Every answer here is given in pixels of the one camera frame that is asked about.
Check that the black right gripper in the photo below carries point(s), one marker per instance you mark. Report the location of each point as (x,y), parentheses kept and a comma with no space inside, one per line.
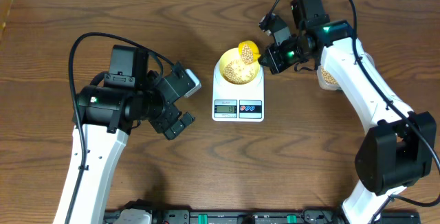
(275,64)

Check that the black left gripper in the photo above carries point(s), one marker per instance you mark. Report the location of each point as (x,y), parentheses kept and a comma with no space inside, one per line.
(163,121)

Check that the yellow measuring scoop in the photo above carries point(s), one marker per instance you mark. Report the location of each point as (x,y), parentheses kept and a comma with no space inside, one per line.
(248,52)

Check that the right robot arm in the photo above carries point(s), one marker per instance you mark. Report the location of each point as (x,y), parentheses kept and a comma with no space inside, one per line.
(398,147)

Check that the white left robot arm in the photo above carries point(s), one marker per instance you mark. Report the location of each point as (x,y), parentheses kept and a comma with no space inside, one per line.
(108,107)

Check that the yellow plastic bowl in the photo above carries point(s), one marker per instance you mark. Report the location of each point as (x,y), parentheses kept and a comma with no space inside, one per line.
(233,54)

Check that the soybeans in bowl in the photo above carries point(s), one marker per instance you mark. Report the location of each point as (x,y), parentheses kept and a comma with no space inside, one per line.
(238,72)

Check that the white digital kitchen scale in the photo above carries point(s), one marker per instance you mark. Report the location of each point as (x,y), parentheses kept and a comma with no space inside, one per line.
(237,103)

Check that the clear plastic container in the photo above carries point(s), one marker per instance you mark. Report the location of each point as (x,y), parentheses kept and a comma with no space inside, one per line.
(341,71)

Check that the soybeans in container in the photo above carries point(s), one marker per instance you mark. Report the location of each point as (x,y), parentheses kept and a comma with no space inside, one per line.
(328,78)

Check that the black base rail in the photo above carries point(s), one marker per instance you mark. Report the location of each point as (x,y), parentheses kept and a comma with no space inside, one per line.
(140,211)

